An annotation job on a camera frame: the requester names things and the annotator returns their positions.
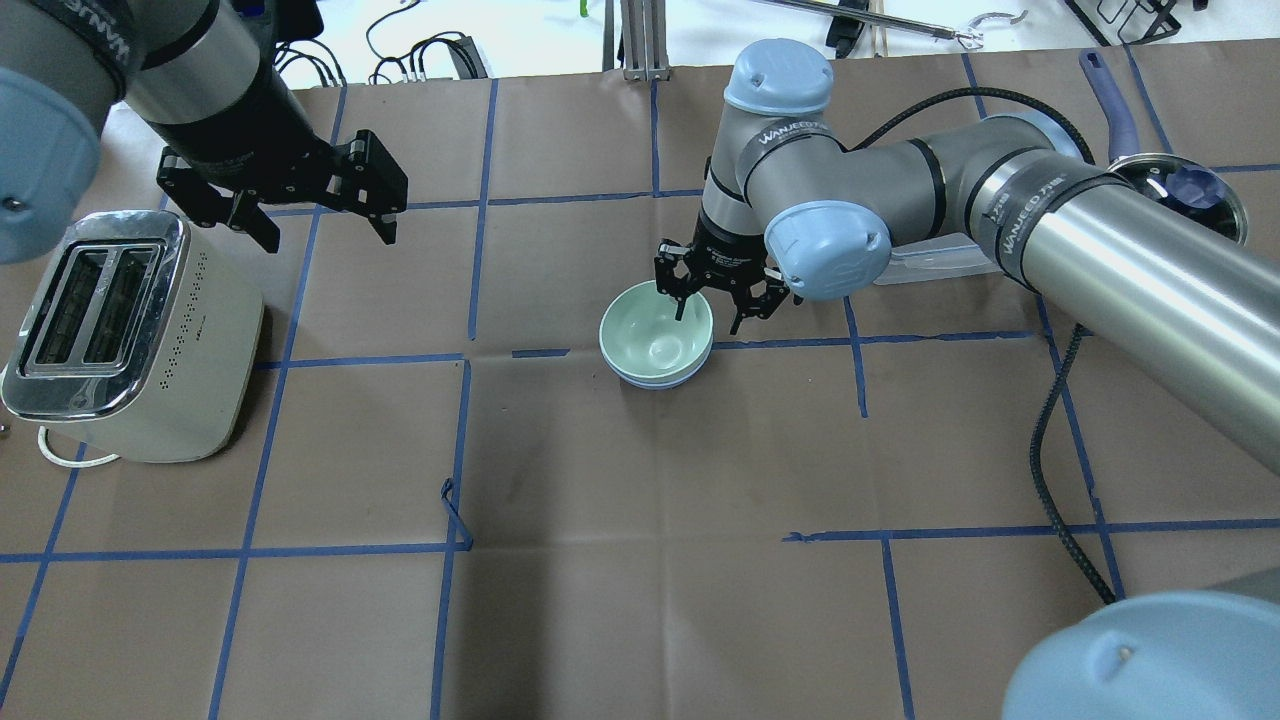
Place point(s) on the blue bowl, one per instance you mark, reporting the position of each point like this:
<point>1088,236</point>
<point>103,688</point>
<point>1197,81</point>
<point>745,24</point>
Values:
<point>668,381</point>

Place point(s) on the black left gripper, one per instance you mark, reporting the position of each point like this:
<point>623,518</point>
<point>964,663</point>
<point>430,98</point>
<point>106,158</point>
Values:
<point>243,122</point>

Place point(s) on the dark blue pot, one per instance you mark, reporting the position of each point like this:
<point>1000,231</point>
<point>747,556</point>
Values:
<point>1178,184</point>

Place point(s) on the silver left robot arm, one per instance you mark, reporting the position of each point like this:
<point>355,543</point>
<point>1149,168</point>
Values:
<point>201,74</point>

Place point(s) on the cream and chrome toaster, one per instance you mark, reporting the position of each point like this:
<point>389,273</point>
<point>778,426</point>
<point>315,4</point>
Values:
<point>139,341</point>

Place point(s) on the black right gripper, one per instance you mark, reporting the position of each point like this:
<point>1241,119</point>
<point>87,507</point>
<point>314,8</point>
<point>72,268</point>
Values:
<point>722,250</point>

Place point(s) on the clear plastic food container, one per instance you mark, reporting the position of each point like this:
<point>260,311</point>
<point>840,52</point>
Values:
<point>945,257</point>

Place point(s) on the aluminium frame post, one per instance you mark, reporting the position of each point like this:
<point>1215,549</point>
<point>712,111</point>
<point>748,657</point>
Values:
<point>635,40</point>

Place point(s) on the green bowl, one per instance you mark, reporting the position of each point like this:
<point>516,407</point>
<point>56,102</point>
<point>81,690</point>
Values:
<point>639,332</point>

